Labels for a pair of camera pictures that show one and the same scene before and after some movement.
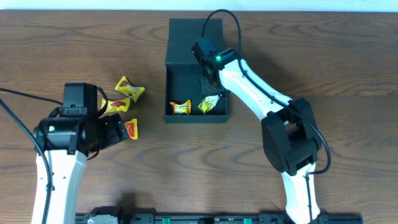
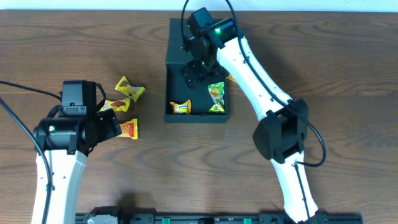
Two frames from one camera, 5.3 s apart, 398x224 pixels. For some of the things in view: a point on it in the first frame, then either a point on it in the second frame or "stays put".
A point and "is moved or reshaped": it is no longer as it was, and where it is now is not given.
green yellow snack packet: x=207 y=102 is moved or reshaped
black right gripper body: x=209 y=89 → x=201 y=70
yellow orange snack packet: x=132 y=128 stays put
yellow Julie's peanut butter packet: x=185 y=108 stays put
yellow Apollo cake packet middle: x=122 y=105 stays put
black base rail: x=264 y=218 stays put
